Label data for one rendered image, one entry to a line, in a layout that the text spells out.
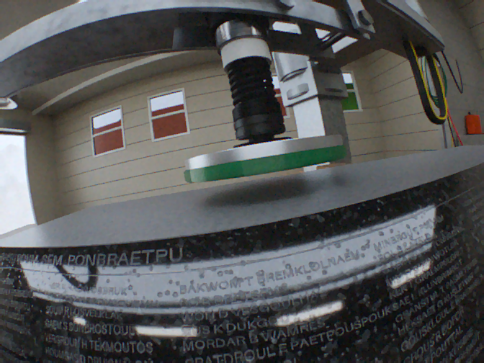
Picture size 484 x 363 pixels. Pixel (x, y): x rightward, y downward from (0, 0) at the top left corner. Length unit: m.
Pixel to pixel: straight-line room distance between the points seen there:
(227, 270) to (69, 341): 0.15
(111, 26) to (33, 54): 0.13
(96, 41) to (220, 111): 6.29
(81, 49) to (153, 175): 6.57
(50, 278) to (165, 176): 6.55
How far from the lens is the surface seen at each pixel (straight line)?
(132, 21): 0.32
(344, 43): 0.98
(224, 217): 0.19
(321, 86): 1.09
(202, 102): 6.68
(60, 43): 0.35
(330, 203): 0.19
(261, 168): 0.20
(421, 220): 0.21
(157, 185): 6.83
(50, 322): 0.23
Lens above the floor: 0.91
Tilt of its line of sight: 5 degrees down
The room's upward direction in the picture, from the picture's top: 10 degrees counter-clockwise
